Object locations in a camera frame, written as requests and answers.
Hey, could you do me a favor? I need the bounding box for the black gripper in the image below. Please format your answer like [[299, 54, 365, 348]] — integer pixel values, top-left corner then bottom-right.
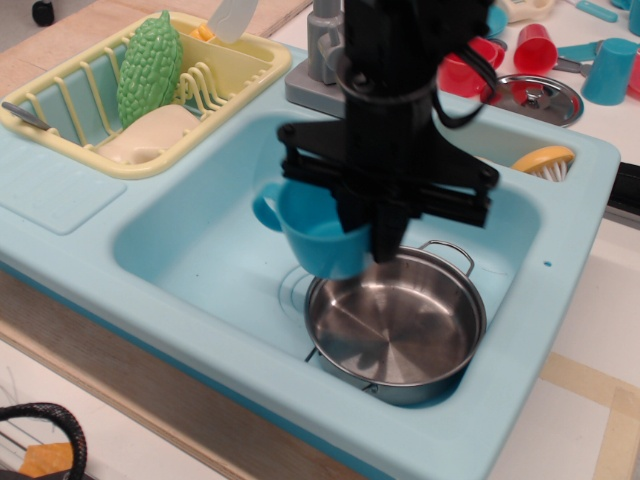
[[277, 86, 499, 263]]

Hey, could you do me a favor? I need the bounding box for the blue plastic cup with handle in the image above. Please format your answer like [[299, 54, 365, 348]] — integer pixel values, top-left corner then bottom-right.
[[252, 181, 373, 280]]

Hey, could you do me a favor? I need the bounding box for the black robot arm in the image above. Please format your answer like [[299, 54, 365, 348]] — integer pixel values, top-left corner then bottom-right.
[[278, 1, 499, 262]]

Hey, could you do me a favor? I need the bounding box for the stainless steel pan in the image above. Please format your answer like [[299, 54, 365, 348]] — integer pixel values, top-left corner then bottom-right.
[[304, 242, 487, 406]]

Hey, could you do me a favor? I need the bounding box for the steel pot lid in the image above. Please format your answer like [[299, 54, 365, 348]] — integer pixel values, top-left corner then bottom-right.
[[480, 74, 584, 127]]

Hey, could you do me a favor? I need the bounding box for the blue upside-down cup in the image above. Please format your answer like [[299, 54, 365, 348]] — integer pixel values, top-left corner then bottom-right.
[[581, 38, 639, 106]]

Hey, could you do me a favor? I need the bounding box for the grey toy faucet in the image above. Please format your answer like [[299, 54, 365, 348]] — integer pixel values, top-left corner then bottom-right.
[[285, 0, 345, 118]]

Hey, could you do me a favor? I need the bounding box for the yellow dish brush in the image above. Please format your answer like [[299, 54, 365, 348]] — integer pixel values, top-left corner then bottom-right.
[[512, 146, 575, 182]]

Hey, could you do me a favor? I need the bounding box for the light blue toy sink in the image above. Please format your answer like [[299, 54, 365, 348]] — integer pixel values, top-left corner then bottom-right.
[[0, 42, 622, 480]]

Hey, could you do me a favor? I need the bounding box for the red tumbler lying right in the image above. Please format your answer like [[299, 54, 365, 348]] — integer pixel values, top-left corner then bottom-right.
[[513, 23, 558, 75]]

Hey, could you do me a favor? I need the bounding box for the blue plastic plate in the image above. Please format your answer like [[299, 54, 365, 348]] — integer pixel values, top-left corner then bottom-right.
[[485, 5, 508, 39]]

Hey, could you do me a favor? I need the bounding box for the cream plastic soap piece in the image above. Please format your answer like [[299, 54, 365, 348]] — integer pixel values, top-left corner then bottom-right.
[[96, 104, 200, 165]]

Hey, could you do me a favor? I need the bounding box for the white plastic knife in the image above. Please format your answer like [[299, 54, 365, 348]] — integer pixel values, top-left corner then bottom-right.
[[206, 0, 258, 43]]

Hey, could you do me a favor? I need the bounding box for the orange toy utensil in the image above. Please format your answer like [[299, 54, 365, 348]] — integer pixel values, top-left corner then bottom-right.
[[190, 23, 215, 42]]

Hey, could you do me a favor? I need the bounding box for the cream toy appliance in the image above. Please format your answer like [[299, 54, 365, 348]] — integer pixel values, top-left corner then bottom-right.
[[494, 0, 555, 23]]

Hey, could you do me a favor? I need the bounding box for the black clamp at right edge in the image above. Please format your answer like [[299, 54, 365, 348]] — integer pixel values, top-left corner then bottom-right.
[[607, 162, 640, 216]]

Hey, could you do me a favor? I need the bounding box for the green bitter melon toy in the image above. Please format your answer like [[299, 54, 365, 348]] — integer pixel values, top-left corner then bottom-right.
[[116, 10, 183, 129]]

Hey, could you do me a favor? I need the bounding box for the blue plastic utensil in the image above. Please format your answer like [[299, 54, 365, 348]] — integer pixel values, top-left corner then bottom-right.
[[573, 0, 618, 23]]

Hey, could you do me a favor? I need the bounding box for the yellow dish drying rack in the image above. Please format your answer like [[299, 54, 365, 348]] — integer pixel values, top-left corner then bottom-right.
[[1, 12, 292, 179]]

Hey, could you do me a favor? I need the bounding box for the black caster wheel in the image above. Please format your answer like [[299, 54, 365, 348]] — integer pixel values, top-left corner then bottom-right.
[[31, 0, 55, 27]]

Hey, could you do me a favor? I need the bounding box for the orange tape piece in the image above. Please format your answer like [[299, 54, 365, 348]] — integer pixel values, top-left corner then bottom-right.
[[18, 442, 73, 479]]

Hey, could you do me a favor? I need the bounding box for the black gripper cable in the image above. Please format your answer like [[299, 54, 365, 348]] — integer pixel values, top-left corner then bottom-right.
[[430, 39, 502, 130]]

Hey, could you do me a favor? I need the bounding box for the red cup with handle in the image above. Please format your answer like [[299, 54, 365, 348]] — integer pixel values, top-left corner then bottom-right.
[[437, 37, 505, 98]]

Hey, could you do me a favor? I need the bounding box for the grey metal spoon handle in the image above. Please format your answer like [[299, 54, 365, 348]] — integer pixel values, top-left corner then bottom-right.
[[1, 101, 59, 135]]

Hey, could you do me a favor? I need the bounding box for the black braided cable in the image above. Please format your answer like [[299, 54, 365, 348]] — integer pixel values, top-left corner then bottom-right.
[[0, 402, 89, 476]]

